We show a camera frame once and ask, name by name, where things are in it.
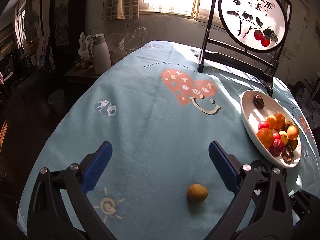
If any red cherry tomato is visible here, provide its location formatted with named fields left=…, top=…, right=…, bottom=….
left=273, top=132, right=281, bottom=139

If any white round plate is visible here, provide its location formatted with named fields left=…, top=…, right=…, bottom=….
left=240, top=90, right=301, bottom=169

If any white thermos jug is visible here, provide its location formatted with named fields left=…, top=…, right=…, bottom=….
left=92, top=34, right=112, bottom=75

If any light blue patterned tablecloth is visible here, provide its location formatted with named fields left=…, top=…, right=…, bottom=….
left=17, top=39, right=320, bottom=235

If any green-orange mandarin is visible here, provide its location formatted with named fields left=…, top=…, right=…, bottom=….
left=288, top=139, right=298, bottom=151

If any dark passion fruit back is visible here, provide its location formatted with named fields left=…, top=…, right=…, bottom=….
left=281, top=145, right=294, bottom=164

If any small red tomato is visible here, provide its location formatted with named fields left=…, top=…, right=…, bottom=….
left=258, top=121, right=270, bottom=130

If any left checkered curtain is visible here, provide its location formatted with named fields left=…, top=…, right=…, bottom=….
left=103, top=0, right=139, bottom=21

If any blue clothes pile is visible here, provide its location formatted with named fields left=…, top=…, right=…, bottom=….
left=292, top=81, right=319, bottom=129

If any large front orange mandarin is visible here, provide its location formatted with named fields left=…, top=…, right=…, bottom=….
left=256, top=128, right=274, bottom=148

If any dark framed wall picture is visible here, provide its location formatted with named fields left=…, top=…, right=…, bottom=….
left=49, top=0, right=86, bottom=46

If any framed round persimmon painting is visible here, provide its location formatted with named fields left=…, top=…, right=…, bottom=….
left=198, top=0, right=292, bottom=95

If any small yellow-green fruit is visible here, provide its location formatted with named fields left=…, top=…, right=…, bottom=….
left=187, top=184, right=209, bottom=203

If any white plastic bag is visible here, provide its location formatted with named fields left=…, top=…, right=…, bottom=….
left=78, top=33, right=93, bottom=62

